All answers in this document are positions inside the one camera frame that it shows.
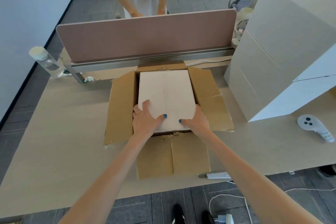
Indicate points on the white handheld controller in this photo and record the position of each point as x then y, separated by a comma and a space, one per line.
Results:
308, 122

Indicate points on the person's right hand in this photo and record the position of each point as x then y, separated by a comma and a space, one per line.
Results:
199, 124

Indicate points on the white round floor object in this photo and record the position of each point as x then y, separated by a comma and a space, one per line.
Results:
224, 219

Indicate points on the person's left hand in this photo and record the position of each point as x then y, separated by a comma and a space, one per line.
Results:
145, 124

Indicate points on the white utility knife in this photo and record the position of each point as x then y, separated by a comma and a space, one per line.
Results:
218, 175

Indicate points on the small white crumpled wrapper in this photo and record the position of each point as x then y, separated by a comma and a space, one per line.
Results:
89, 79

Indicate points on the mauve desk divider panel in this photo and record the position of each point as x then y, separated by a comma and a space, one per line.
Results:
144, 37

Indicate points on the white plastic tub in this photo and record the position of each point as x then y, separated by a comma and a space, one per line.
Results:
245, 13

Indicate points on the black striped shoe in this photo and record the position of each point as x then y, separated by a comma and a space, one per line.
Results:
207, 218
177, 214

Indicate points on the clear bottle white cap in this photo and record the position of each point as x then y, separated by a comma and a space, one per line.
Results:
46, 61

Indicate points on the white tape roll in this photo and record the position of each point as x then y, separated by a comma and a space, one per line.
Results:
241, 28

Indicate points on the person's left forearm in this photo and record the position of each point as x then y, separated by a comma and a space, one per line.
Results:
105, 184

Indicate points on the grey metal bar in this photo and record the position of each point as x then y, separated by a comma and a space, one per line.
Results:
73, 71

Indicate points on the small clear plastic bag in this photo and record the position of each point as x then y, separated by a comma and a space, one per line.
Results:
67, 73

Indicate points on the person's right forearm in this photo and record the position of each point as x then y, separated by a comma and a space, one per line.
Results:
257, 187

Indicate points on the brown cardboard box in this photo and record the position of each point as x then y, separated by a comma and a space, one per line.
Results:
120, 105

